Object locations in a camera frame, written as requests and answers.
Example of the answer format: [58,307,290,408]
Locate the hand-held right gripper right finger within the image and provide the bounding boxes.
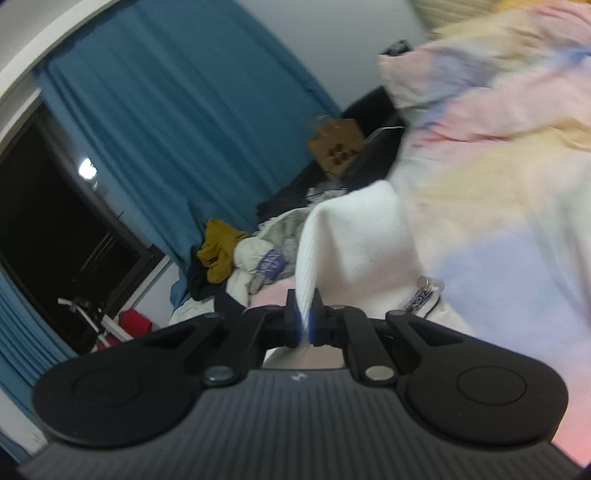
[308,288,467,387]

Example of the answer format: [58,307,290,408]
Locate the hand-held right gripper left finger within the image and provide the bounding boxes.
[139,288,306,387]

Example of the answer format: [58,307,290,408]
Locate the white garment with striped trim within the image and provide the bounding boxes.
[264,180,478,370]

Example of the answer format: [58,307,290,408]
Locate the grey-white clothes pile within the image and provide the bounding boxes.
[224,184,354,308]

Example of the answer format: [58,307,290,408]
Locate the mustard yellow cloth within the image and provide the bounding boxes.
[196,219,251,285]

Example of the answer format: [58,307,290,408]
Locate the dark navy cloth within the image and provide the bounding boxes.
[187,257,222,302]

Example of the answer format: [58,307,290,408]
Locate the red garment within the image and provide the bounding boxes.
[117,308,154,341]

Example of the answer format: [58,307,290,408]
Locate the brown paper bag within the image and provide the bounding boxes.
[307,114,366,182]

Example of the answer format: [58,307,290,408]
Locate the black armchair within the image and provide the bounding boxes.
[255,87,408,219]

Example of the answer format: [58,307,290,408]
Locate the garment steamer stand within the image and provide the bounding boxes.
[57,295,136,354]

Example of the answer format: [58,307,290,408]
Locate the wide blue curtain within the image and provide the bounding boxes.
[36,0,343,308]

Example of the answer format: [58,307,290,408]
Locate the pastel tie-dye blanket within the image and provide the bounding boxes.
[378,0,591,464]

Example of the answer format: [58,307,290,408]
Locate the dark window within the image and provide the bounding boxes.
[0,102,172,357]

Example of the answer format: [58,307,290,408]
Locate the narrow blue curtain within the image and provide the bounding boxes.
[0,267,80,463]

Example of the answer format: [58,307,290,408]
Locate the cream pillow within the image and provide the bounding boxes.
[410,0,513,31]

